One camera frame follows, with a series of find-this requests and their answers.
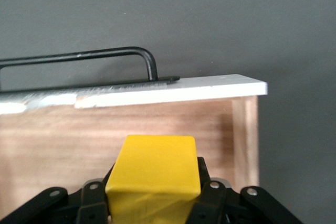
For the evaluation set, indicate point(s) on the wooden drawer with white front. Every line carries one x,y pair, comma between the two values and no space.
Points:
183,91

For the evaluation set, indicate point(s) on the yellow wooden block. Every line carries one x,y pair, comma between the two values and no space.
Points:
155,169

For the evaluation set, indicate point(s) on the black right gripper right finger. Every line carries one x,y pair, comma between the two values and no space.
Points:
236,208

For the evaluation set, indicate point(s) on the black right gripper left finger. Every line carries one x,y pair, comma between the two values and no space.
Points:
52,208

